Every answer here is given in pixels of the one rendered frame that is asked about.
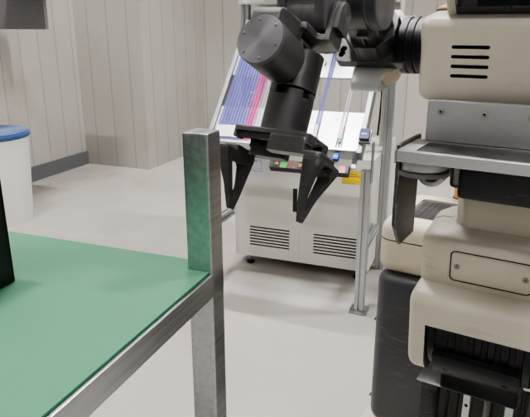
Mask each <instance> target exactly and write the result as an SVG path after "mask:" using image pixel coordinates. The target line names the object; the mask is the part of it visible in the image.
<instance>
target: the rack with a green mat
mask: <svg viewBox="0 0 530 417"><path fill-rule="evenodd" d="M182 141H183V159H184V178H185V215H186V233H187V252H188V259H185V258H179V257H174V256H164V255H159V254H153V253H148V252H138V251H133V250H127V249H122V248H116V247H106V246H100V245H95V244H89V243H84V242H74V241H68V240H63V239H58V238H52V237H42V236H37V235H31V234H25V233H20V232H10V231H8V236H9V242H10V248H11V254H12V265H13V270H14V276H15V281H14V282H12V283H11V284H10V285H7V286H5V287H3V288H2V289H0V417H90V416H91V415H92V414H93V413H94V412H95V411H96V410H97V409H98V408H99V407H100V406H101V405H102V404H103V403H104V402H105V401H106V400H107V399H108V398H109V397H110V396H111V395H112V394H113V393H114V392H115V391H116V390H117V389H118V388H119V387H120V386H121V385H122V384H123V383H124V382H125V381H126V380H127V379H128V378H129V377H130V376H131V375H132V374H134V373H135V372H136V371H137V370H138V369H139V368H140V367H141V366H142V365H143V364H144V363H145V362H146V361H147V360H148V359H149V358H150V357H151V356H152V355H153V354H154V353H155V352H157V351H158V350H159V349H160V348H161V347H162V346H163V345H164V344H165V343H166V342H167V341H168V340H169V339H170V338H171V337H172V336H173V335H174V334H175V333H176V332H177V331H178V330H180V329H181V328H182V327H183V326H184V325H185V324H186V323H187V322H188V321H189V320H190V326H191V346H192V364H193V383H194V402H195V417H227V411H226V376H225V342H224V267H223V240H222V206H221V172H220V138H219V130H218V129H208V128H194V129H191V130H189V131H186V132H183V134H182Z"/></svg>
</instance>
